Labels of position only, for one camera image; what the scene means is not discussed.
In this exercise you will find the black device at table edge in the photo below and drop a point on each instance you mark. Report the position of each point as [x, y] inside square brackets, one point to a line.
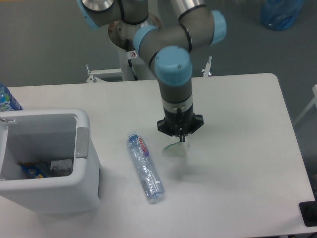
[309, 213]

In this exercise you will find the white trash can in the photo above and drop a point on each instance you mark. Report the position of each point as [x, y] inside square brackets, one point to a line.
[44, 136]

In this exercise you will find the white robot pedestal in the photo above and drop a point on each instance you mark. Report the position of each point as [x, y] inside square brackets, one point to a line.
[126, 62]

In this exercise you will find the clear plastic water bottle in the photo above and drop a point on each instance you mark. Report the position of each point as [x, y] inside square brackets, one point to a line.
[145, 168]

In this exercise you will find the white base bracket left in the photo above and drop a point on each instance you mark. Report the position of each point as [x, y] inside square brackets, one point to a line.
[104, 75]

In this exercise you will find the metal levelling foot right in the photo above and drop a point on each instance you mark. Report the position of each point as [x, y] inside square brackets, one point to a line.
[207, 72]

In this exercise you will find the blue labelled bottle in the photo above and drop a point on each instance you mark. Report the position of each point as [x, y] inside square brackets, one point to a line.
[7, 101]

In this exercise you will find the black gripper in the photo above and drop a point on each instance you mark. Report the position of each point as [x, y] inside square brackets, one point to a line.
[180, 123]

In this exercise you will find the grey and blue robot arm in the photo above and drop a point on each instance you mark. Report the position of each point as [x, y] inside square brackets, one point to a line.
[166, 52]

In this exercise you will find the white paper packet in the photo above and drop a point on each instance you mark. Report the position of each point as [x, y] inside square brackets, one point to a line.
[177, 149]

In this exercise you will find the white frame at right edge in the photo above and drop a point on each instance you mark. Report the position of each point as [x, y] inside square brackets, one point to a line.
[308, 110]

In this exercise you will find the grey crumpled wrapper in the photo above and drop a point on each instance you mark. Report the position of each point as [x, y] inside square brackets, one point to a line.
[61, 165]

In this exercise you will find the blue snack wrapper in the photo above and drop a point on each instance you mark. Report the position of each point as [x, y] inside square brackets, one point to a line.
[35, 170]

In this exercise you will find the blue plastic bag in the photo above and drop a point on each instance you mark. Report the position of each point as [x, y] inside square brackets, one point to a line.
[280, 14]

